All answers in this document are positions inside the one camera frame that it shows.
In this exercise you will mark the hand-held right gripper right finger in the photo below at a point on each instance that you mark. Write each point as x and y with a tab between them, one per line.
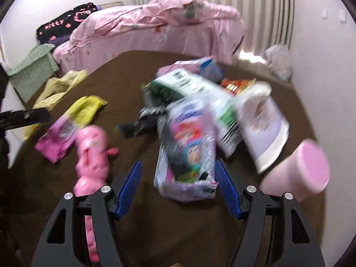
225	186

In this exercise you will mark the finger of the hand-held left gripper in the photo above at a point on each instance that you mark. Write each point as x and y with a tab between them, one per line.
25	116

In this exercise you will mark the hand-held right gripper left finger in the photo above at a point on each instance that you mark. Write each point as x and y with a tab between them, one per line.
130	183

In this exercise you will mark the yellow plastic bag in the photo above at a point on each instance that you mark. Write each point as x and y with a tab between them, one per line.
55	89

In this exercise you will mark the yellow pink snack packet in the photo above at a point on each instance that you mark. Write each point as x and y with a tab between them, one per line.
78	111

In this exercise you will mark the silver cartoon snack packet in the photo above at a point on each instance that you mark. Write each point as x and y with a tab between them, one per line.
189	144

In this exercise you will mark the green white snack packet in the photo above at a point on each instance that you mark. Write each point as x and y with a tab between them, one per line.
194	89

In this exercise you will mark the green checked cloth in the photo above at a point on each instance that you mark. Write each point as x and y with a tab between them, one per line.
30	69

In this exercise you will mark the pink plastic toy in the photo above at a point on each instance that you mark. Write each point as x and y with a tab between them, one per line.
91	155

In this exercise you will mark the black white striped wrapper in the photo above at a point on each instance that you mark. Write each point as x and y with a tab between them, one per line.
147	122

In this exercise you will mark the purple pillow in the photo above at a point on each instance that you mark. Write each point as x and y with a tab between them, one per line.
58	40

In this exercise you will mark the black Hello Kitty pillow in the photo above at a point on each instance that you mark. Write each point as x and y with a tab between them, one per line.
55	30

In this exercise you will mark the red yellow packet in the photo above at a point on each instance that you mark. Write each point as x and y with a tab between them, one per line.
235	86

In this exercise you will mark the pink blue packet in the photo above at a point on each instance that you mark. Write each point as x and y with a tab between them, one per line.
205	66

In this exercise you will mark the white plastic bag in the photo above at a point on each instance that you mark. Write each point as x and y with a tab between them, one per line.
278	61

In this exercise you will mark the pink floral duvet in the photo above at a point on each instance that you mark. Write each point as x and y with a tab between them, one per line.
139	19

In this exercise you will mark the pink floral bed sheet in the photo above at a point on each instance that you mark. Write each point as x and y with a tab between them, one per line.
180	41

